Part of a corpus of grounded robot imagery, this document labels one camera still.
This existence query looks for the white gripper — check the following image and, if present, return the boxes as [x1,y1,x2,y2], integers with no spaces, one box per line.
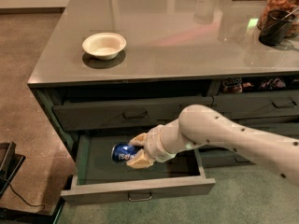
[126,125,176,169]

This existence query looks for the blue pepsi can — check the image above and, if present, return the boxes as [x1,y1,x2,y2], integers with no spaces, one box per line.
[111,143,140,163]

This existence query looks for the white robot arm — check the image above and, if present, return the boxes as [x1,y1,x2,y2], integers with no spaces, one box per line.
[126,105,299,186]

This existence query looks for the grey top left drawer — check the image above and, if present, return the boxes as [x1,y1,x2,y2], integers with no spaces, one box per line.
[53,96,212,132]

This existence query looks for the open grey middle drawer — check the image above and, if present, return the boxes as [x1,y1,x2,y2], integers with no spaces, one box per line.
[61,133,215,205]

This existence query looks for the right bottom snack drawer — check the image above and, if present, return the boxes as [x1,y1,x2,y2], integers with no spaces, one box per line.
[199,148,251,168]

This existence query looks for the snack drawer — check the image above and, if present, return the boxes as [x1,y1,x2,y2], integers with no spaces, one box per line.
[236,121,299,138]
[199,148,251,168]

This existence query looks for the grey top right drawer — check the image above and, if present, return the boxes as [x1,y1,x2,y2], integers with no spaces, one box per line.
[213,90,299,119]

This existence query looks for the right middle snack drawer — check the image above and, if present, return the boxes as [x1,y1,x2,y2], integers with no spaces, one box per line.
[236,121,299,138]

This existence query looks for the grey counter cabinet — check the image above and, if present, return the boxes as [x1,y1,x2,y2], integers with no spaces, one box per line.
[28,0,299,153]

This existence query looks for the white paper bowl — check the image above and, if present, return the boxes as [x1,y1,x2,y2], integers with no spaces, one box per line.
[82,33,126,61]

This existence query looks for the snack bags in shelf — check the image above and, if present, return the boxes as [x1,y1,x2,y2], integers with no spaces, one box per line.
[221,75,299,93]

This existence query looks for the black cup with utensil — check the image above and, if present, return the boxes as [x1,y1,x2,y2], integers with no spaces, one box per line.
[259,9,295,47]

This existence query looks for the glass jar of nuts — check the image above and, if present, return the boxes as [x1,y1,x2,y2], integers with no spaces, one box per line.
[257,0,299,29]

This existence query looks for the black cart frame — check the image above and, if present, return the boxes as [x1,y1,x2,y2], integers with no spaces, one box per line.
[1,148,74,224]

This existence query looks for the black cable on floor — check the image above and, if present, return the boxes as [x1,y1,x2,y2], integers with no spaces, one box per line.
[0,175,46,213]

